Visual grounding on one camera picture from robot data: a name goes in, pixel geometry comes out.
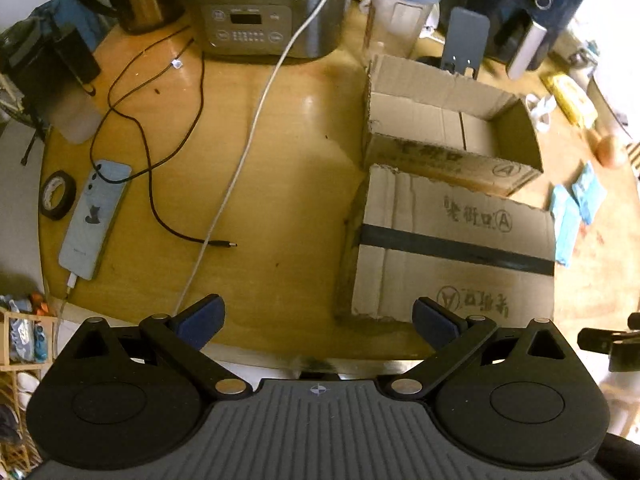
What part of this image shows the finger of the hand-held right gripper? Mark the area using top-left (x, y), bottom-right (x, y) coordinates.
top-left (577, 312), bottom-right (640, 372)

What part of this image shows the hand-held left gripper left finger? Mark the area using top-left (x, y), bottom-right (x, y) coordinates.
top-left (74, 294), bottom-right (254, 402)

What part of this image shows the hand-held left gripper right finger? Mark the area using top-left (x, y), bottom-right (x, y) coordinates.
top-left (382, 296), bottom-right (569, 402)

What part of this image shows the taped cardboard box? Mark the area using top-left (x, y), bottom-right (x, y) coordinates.
top-left (333, 163), bottom-right (557, 324)

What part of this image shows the blue tissue packet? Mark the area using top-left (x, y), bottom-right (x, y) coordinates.
top-left (571, 161), bottom-right (608, 225)
top-left (549, 184), bottom-right (581, 267)

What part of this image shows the round wooden desktop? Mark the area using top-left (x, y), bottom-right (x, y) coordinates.
top-left (37, 0), bottom-right (640, 362)

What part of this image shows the light blue smartphone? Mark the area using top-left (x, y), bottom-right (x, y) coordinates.
top-left (58, 159), bottom-right (134, 281)

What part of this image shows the wooden shoe rack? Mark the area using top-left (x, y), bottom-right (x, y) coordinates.
top-left (0, 292), bottom-right (60, 480)

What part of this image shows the red yellow apple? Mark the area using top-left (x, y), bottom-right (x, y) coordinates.
top-left (593, 135), bottom-right (629, 169)

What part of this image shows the black tape roll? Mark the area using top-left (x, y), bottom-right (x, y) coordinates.
top-left (39, 170), bottom-right (78, 221)

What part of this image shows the white bowl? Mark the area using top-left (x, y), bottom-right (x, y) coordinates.
top-left (586, 66), bottom-right (635, 140)

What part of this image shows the yellow wet wipes pack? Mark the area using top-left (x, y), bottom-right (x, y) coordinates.
top-left (542, 72), bottom-right (599, 129)

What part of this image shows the dark grey phone stand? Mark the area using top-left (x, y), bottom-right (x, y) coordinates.
top-left (439, 7), bottom-right (491, 79)

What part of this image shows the black box device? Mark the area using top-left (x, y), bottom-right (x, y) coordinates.
top-left (0, 16), bottom-right (102, 113)

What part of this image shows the silver multi cooker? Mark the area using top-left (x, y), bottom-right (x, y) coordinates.
top-left (175, 0), bottom-right (359, 60)

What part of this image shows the grey lid shaker bottle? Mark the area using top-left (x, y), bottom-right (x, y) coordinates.
top-left (362, 0), bottom-right (445, 62)

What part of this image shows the blue cloth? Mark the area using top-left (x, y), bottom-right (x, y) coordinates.
top-left (36, 0), bottom-right (118, 53)

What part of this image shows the dark blue air fryer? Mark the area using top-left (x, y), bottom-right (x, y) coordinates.
top-left (440, 0), bottom-right (592, 80)

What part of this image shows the white phone charging cable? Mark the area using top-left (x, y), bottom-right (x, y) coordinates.
top-left (51, 272), bottom-right (81, 356)

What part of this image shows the thin black cable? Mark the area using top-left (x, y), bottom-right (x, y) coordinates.
top-left (90, 24), bottom-right (239, 250)

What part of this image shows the long white power cable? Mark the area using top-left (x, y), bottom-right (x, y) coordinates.
top-left (172, 0), bottom-right (361, 318)

